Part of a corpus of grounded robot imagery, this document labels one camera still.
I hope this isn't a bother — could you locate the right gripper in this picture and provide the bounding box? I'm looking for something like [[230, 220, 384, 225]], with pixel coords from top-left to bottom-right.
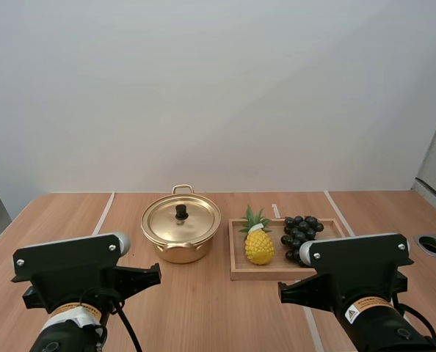
[[277, 269, 410, 313]]

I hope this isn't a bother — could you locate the yellow toy pineapple green crown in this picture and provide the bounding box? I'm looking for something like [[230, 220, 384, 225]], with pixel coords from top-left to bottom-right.
[[239, 204, 275, 266]]

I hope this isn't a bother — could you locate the gold pot with two handles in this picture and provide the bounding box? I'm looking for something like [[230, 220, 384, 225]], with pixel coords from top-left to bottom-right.
[[140, 184, 222, 265]]

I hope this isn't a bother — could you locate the black cable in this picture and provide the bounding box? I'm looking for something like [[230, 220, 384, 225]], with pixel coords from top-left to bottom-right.
[[109, 297, 145, 352], [392, 293, 436, 344]]

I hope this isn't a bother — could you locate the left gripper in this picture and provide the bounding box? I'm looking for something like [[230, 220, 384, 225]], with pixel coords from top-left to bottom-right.
[[21, 263, 163, 313]]

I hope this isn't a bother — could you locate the bunch of dark toy grapes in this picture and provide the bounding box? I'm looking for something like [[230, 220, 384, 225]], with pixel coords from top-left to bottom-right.
[[280, 215, 326, 267]]

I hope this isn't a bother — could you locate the gold lid with black knob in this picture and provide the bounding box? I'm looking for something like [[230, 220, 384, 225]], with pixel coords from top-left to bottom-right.
[[141, 194, 222, 246]]

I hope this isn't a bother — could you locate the shallow wooden tray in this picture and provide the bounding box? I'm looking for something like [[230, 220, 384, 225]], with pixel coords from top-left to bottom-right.
[[228, 218, 352, 282]]

